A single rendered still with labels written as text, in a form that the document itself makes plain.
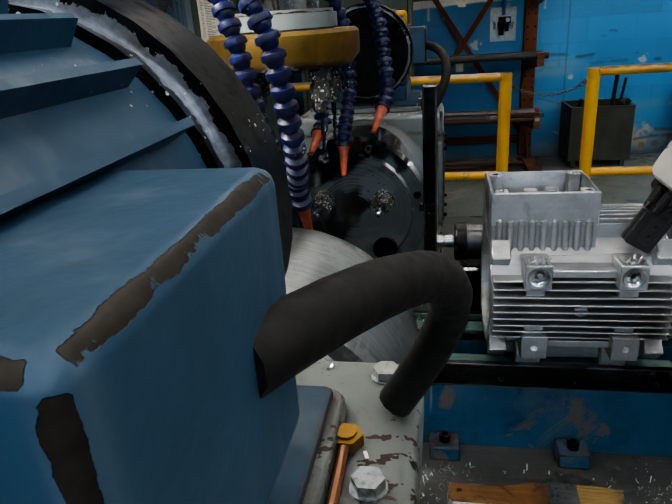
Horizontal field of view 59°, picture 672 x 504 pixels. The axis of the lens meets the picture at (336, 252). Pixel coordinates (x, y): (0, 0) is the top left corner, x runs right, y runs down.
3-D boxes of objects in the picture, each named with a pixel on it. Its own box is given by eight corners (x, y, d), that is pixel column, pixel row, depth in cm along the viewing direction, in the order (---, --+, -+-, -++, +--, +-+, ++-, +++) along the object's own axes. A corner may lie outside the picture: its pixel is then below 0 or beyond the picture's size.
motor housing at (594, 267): (489, 381, 72) (494, 236, 65) (478, 309, 89) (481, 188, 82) (665, 387, 69) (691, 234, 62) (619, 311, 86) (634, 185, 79)
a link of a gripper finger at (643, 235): (698, 212, 61) (655, 263, 64) (687, 202, 64) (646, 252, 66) (671, 197, 61) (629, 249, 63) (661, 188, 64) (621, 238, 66)
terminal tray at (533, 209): (490, 252, 70) (491, 194, 68) (483, 223, 80) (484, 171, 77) (596, 252, 68) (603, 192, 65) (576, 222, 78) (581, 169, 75)
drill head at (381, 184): (278, 298, 99) (261, 150, 89) (324, 218, 136) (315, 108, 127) (429, 301, 94) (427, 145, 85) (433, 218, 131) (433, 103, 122)
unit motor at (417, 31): (329, 215, 128) (314, 6, 113) (351, 176, 158) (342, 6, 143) (450, 214, 124) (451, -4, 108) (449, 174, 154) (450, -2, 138)
